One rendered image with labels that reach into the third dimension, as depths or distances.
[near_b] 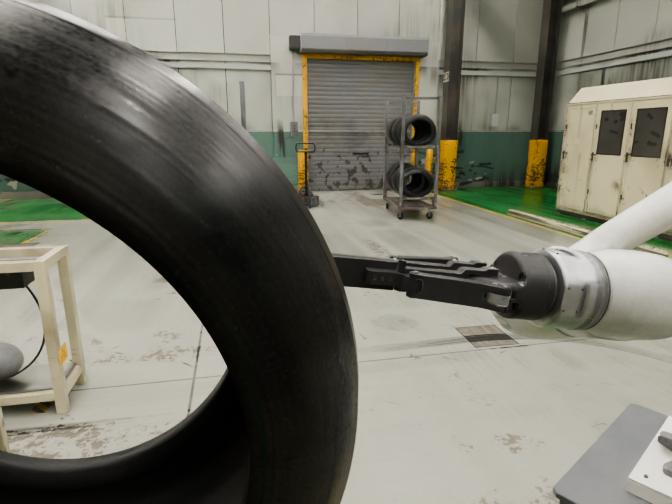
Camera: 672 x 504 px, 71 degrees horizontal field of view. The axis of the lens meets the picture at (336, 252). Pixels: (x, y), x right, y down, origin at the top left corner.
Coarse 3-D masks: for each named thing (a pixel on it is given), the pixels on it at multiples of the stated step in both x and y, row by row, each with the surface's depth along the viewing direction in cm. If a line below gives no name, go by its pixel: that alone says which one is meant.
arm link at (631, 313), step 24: (624, 264) 51; (648, 264) 52; (624, 288) 50; (648, 288) 50; (624, 312) 50; (648, 312) 50; (576, 336) 61; (600, 336) 55; (624, 336) 53; (648, 336) 53
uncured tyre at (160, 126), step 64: (0, 0) 25; (0, 64) 23; (64, 64) 25; (128, 64) 27; (0, 128) 23; (64, 128) 24; (128, 128) 25; (192, 128) 27; (64, 192) 24; (128, 192) 25; (192, 192) 26; (256, 192) 29; (192, 256) 27; (256, 256) 28; (320, 256) 32; (256, 320) 28; (320, 320) 31; (256, 384) 29; (320, 384) 31; (128, 448) 61; (192, 448) 59; (256, 448) 30; (320, 448) 32
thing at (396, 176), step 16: (400, 128) 746; (416, 128) 843; (432, 128) 746; (400, 144) 791; (416, 144) 748; (400, 160) 739; (416, 160) 866; (384, 176) 867; (400, 176) 744; (416, 176) 837; (384, 192) 874; (400, 192) 750; (416, 192) 793; (400, 208) 756; (416, 208) 759; (432, 208) 762
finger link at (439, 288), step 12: (420, 276) 46; (432, 276) 46; (444, 276) 46; (432, 288) 46; (444, 288) 46; (456, 288) 46; (468, 288) 46; (480, 288) 46; (492, 288) 45; (504, 288) 45; (432, 300) 46; (444, 300) 46; (456, 300) 46; (468, 300) 46; (480, 300) 46; (504, 312) 46
